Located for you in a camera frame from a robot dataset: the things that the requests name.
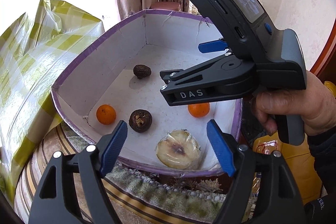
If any pink plastic stool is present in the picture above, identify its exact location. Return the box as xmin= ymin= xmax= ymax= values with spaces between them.
xmin=150 ymin=2 xmax=181 ymax=11

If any person's right hand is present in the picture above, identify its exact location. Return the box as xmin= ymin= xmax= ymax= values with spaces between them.
xmin=252 ymin=71 xmax=335 ymax=136

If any pale round fruit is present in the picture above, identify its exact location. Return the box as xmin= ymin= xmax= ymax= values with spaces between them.
xmin=155 ymin=130 xmax=202 ymax=169

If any orange tangerine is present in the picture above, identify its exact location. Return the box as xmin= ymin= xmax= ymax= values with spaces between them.
xmin=96 ymin=105 xmax=117 ymax=125
xmin=187 ymin=102 xmax=210 ymax=118

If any purple white cardboard box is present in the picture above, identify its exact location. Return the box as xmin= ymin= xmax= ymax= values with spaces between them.
xmin=51 ymin=9 xmax=242 ymax=177

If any yellow checkered plastic tablecloth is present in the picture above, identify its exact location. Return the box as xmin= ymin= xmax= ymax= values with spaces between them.
xmin=1 ymin=0 xmax=104 ymax=201

